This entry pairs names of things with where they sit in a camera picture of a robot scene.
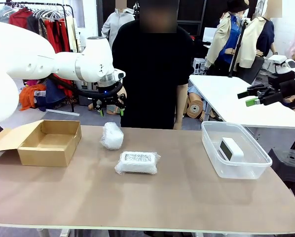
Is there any open brown cardboard box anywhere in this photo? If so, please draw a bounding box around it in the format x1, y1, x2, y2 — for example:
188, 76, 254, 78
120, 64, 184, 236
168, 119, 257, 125
0, 119, 83, 168

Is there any white computer case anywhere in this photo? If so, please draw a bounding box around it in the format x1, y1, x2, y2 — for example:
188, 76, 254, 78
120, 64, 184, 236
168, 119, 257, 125
192, 57, 207, 75

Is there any black plastic stool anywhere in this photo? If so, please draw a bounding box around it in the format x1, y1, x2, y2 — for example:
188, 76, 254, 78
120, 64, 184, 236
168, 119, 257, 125
267, 147, 295, 204

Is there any opaque bubble-wrapped clock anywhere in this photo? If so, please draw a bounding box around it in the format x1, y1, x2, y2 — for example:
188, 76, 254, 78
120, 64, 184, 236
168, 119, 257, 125
100, 121, 125, 151

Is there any black office chair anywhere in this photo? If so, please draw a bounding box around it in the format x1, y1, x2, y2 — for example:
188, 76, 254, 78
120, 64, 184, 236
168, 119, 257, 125
237, 56, 266, 85

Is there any person in black shirt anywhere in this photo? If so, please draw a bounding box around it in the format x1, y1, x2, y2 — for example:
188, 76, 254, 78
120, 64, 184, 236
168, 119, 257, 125
111, 0, 195, 130

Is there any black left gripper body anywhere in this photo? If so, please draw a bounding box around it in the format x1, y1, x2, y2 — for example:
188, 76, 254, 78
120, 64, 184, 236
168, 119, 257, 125
92, 82, 127, 110

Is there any bubble-wrapped clock showing display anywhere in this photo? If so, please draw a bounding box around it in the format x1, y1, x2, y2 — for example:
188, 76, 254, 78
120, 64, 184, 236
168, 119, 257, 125
114, 151, 162, 175

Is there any white work table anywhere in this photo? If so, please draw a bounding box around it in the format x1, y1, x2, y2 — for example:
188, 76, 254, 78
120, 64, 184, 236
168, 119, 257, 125
188, 75, 295, 130

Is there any person's left forearm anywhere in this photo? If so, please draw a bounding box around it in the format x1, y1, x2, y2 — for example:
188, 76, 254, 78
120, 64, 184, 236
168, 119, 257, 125
175, 83, 189, 124

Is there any brown cardboard spool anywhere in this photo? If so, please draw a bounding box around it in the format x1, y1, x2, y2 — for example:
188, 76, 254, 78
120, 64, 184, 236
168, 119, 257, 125
186, 98, 204, 121

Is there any mannequin navy top cream vest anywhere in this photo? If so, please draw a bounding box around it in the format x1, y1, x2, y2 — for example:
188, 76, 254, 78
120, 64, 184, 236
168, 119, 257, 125
238, 0, 279, 83

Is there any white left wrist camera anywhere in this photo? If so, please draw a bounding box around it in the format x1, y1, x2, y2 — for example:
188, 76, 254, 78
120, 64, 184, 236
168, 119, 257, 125
114, 70, 127, 81

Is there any white table frame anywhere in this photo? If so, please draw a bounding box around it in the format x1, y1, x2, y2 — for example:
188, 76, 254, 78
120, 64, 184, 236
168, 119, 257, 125
36, 227, 75, 237

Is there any bare white digital clock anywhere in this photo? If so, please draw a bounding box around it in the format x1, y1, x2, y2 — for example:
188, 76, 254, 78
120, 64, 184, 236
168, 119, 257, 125
219, 137, 245, 163

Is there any dark blue cloth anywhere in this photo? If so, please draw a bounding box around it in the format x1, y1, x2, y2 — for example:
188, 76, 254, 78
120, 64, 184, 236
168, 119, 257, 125
35, 79, 67, 112

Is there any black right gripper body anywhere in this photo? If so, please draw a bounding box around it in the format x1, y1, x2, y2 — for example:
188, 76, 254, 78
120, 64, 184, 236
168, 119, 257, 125
257, 71, 295, 107

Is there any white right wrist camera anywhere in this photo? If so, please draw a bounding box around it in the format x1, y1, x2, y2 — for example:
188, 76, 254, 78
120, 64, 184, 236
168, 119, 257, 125
265, 54, 288, 73

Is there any clear plastic bin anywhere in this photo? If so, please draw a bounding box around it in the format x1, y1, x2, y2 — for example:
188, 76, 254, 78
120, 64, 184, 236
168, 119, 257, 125
201, 120, 273, 180

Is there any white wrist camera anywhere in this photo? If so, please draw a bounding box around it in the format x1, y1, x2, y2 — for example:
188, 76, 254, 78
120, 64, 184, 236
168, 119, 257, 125
265, 54, 288, 73
114, 70, 127, 81

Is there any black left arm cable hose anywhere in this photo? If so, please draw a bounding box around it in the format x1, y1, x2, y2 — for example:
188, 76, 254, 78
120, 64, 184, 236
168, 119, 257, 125
46, 73, 125, 99

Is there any white monitor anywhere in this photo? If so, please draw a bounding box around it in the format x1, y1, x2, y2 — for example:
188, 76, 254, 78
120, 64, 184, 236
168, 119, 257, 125
202, 27, 221, 43

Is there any red jacket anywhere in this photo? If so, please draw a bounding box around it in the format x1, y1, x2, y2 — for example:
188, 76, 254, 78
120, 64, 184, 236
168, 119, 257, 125
8, 8, 34, 29

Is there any orange cloth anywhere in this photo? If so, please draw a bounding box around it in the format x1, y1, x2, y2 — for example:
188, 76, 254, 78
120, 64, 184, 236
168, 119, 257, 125
19, 83, 47, 111

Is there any person's right forearm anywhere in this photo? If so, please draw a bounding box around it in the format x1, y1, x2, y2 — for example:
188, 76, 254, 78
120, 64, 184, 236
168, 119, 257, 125
118, 85, 128, 99

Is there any black tripod pole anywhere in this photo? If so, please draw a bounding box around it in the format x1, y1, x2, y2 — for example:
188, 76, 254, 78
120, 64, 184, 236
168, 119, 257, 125
227, 17, 252, 79

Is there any grey storage tub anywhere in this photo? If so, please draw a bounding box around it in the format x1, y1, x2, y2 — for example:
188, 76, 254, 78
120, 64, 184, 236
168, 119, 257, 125
77, 95, 99, 107

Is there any dark hanging garment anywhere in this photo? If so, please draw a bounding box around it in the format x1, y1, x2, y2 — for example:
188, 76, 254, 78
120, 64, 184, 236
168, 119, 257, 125
26, 15, 49, 38

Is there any mannequin blue shirt beige coat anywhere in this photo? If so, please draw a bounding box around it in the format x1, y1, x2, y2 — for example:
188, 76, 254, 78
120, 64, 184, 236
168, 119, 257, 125
204, 0, 249, 77

